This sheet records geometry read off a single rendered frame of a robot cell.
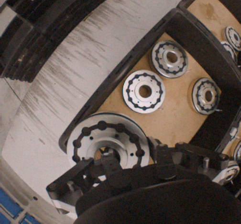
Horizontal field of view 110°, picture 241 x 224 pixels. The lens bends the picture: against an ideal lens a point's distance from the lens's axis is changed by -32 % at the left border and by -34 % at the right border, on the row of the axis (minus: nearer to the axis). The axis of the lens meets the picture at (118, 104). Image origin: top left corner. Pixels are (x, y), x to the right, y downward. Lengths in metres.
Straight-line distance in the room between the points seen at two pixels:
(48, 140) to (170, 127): 0.46
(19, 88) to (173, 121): 1.57
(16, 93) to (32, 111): 1.12
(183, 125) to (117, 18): 0.46
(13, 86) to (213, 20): 1.85
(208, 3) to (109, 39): 0.45
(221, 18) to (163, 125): 0.49
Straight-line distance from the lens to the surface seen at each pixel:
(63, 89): 0.49
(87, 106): 0.22
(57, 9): 1.18
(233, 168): 0.53
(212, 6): 0.63
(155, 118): 0.33
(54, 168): 0.61
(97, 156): 0.17
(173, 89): 0.35
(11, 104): 1.75
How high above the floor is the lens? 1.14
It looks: 88 degrees down
